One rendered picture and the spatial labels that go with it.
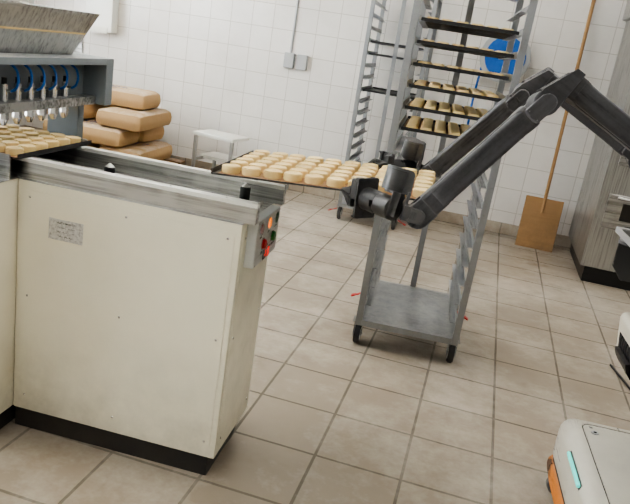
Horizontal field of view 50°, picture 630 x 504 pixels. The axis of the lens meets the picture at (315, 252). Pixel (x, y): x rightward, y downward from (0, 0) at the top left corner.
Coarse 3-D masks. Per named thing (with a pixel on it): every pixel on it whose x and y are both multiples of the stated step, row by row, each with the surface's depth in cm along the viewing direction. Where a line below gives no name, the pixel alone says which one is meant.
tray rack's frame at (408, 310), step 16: (416, 32) 337; (416, 48) 339; (512, 48) 331; (416, 256) 369; (416, 272) 372; (368, 288) 360; (384, 288) 364; (400, 288) 368; (416, 288) 372; (384, 304) 341; (400, 304) 345; (416, 304) 348; (432, 304) 352; (448, 304) 356; (368, 320) 318; (384, 320) 321; (400, 320) 324; (416, 320) 327; (432, 320) 330; (448, 320) 334; (416, 336) 314; (432, 336) 313; (448, 336) 314
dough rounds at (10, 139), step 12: (0, 132) 215; (12, 132) 221; (24, 132) 221; (36, 132) 224; (48, 132) 228; (0, 144) 198; (12, 144) 202; (24, 144) 203; (36, 144) 206; (48, 144) 212; (60, 144) 218; (12, 156) 194
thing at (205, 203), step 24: (24, 168) 197; (48, 168) 196; (72, 168) 194; (96, 192) 194; (120, 192) 193; (144, 192) 191; (168, 192) 190; (192, 192) 188; (216, 216) 189; (240, 216) 187
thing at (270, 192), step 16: (64, 160) 226; (80, 160) 225; (96, 160) 224; (112, 160) 223; (128, 160) 221; (144, 160) 220; (144, 176) 222; (160, 176) 220; (176, 176) 219; (192, 176) 218; (208, 176) 217; (224, 176) 216; (224, 192) 217; (256, 192) 215; (272, 192) 214
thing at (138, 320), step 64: (64, 192) 196; (64, 256) 201; (128, 256) 196; (192, 256) 192; (64, 320) 207; (128, 320) 202; (192, 320) 197; (256, 320) 226; (64, 384) 213; (128, 384) 208; (192, 384) 203; (128, 448) 218; (192, 448) 209
